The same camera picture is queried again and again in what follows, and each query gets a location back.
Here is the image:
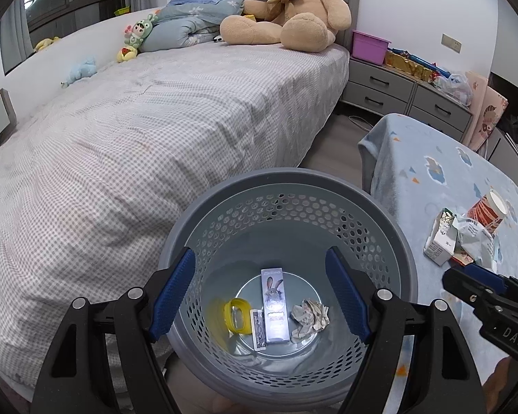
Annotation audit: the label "white blue mask package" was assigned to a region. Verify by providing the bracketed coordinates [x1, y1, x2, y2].
[452, 215, 502, 273]

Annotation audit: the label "small white carton box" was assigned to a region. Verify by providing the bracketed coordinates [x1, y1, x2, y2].
[423, 207, 458, 266]

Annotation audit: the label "red white paper cup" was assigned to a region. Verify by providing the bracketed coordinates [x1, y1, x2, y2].
[466, 188, 509, 235]

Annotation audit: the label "red gold snack wrapper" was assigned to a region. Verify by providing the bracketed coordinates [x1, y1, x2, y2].
[451, 252, 475, 266]

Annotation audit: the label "grey perforated trash basket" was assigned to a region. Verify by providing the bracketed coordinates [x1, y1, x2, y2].
[157, 167, 419, 412]

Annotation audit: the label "person's right hand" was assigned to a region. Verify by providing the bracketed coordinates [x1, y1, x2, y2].
[483, 357, 511, 411]

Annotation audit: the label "light blue patterned blanket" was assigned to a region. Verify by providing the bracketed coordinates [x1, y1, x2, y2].
[356, 112, 518, 387]

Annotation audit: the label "crumpled paper ball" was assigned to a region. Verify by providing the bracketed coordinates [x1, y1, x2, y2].
[291, 299, 330, 343]

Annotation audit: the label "pink cartoon boards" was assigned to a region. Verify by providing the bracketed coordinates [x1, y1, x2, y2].
[463, 71, 508, 151]

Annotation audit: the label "bed with checkered sheet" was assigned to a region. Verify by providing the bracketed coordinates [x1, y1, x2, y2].
[0, 42, 349, 398]

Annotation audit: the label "rabbit picture box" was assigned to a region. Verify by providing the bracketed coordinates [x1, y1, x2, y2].
[261, 267, 290, 343]

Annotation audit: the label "clear plastic bag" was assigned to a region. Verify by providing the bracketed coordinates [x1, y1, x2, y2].
[433, 74, 473, 107]

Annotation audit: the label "small white blister pack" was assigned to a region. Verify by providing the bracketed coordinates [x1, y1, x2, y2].
[251, 308, 267, 352]

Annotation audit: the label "grey drawer dresser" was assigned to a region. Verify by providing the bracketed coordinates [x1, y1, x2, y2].
[342, 58, 472, 141]

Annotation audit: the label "gold wrapped packages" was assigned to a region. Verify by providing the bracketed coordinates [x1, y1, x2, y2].
[384, 48, 451, 82]

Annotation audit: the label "purple plastic box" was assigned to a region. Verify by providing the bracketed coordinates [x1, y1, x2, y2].
[352, 30, 390, 66]

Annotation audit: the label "light blue plush toy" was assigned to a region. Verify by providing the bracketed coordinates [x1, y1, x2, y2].
[61, 58, 97, 88]

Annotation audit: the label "large tan teddy bear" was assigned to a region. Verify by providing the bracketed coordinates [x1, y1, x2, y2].
[220, 0, 352, 52]

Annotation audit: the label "grey curtain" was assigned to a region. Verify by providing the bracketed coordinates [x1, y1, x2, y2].
[0, 0, 33, 74]

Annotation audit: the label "yellow plush toy on sill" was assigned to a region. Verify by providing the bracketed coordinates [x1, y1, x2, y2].
[34, 37, 60, 52]

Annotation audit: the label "green hooded doll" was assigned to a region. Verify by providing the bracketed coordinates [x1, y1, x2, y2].
[116, 11, 158, 63]

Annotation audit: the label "light blue folded quilt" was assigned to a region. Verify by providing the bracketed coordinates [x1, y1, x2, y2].
[138, 0, 246, 52]

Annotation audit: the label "yellow plastic ring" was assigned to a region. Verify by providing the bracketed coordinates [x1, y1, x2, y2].
[222, 297, 253, 337]

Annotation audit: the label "wall switch plate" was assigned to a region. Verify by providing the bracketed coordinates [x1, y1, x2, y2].
[441, 34, 462, 53]

